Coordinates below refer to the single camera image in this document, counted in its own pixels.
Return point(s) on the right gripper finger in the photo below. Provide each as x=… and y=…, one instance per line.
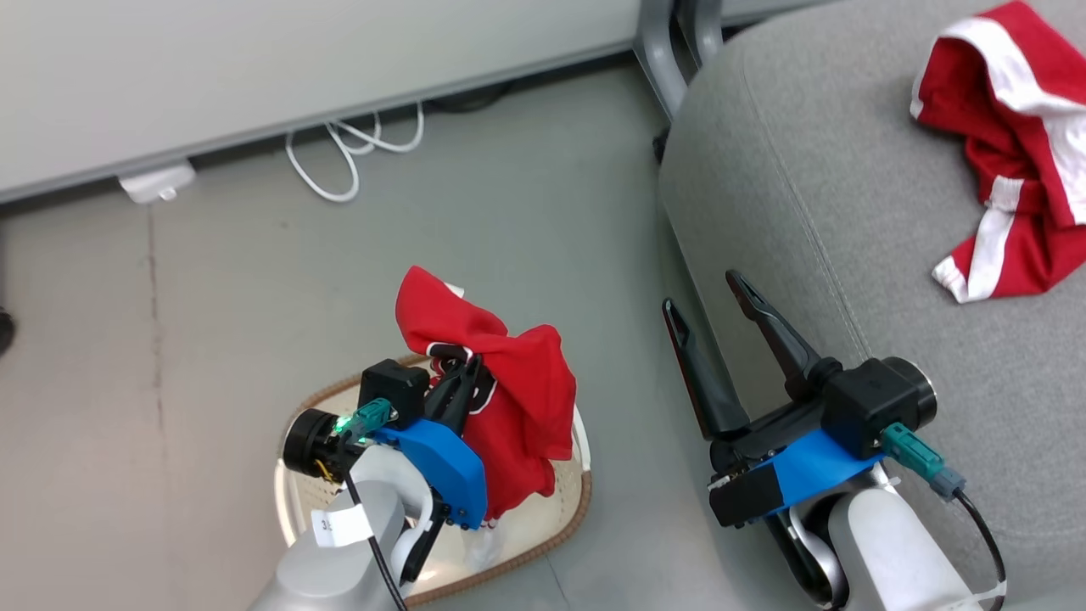
x=708, y=382
x=785, y=344

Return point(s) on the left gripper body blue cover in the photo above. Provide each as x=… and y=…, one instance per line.
x=445, y=462

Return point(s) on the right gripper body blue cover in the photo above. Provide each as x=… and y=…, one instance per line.
x=797, y=467

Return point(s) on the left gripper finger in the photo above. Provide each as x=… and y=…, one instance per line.
x=471, y=395
x=447, y=399

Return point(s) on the red jersey number 23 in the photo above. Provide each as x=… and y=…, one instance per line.
x=517, y=382

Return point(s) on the red shorts white trim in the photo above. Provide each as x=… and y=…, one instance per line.
x=1018, y=170

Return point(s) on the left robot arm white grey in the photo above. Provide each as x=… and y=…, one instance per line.
x=339, y=568

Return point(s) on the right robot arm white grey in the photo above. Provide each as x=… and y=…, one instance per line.
x=891, y=552

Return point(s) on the grey fabric sofa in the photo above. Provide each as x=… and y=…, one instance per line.
x=848, y=212

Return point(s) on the white plastic laundry basket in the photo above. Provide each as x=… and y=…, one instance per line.
x=543, y=518

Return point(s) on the white paper label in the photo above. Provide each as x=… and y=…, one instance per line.
x=341, y=526

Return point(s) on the short grey partition foot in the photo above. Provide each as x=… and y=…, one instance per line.
x=697, y=30
x=657, y=51

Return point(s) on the wide white partition panel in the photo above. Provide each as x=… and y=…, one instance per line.
x=297, y=59

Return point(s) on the black caster wheel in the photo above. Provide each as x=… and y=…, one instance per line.
x=5, y=331

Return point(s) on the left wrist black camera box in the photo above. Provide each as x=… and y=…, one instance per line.
x=392, y=386

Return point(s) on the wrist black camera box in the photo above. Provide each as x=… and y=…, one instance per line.
x=392, y=386
x=874, y=403

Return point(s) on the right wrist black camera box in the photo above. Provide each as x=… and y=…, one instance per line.
x=874, y=403

